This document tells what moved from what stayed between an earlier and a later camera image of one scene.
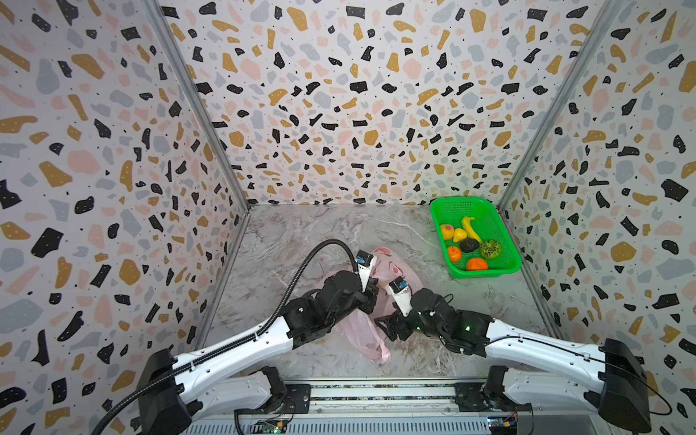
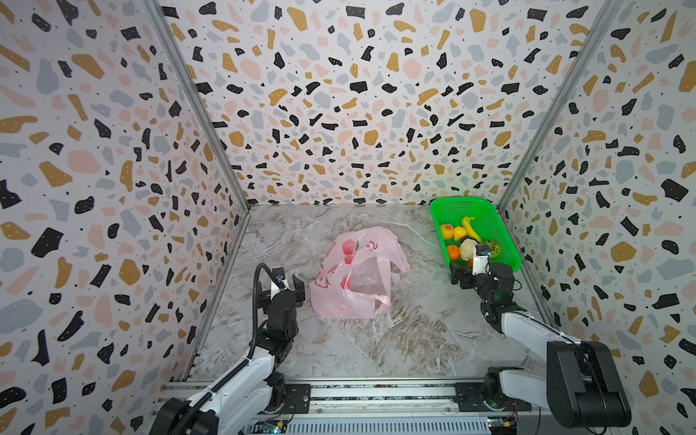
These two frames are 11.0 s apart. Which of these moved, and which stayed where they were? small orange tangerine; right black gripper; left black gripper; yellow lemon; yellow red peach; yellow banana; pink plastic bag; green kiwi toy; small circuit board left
Moved: right black gripper; pink plastic bag; left black gripper
Stayed: yellow banana; yellow lemon; green kiwi toy; small orange tangerine; yellow red peach; small circuit board left
